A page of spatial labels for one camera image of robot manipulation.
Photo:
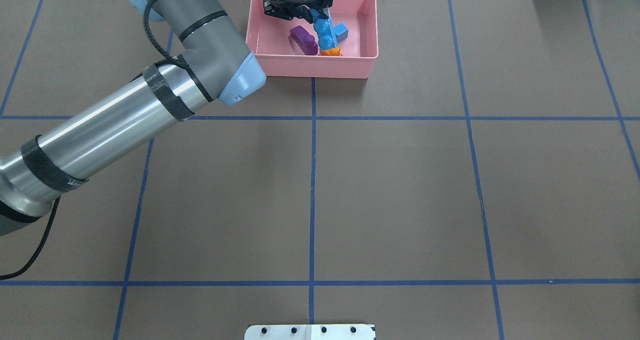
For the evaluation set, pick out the purple block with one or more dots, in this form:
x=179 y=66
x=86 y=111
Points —
x=304 y=40

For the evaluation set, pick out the long blue block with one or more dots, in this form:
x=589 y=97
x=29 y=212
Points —
x=324 y=28

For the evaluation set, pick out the small blue block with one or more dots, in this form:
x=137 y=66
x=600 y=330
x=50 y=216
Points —
x=341 y=31

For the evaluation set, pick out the orange block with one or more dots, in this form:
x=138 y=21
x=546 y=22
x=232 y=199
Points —
x=336 y=51

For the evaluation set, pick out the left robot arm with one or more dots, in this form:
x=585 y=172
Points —
x=216 y=64

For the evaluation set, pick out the pink plastic box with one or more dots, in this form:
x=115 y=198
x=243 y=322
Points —
x=278 y=54

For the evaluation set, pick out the brown paper table mat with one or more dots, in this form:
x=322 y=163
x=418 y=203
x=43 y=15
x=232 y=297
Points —
x=481 y=184

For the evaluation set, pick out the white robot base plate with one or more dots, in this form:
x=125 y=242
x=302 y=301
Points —
x=311 y=332

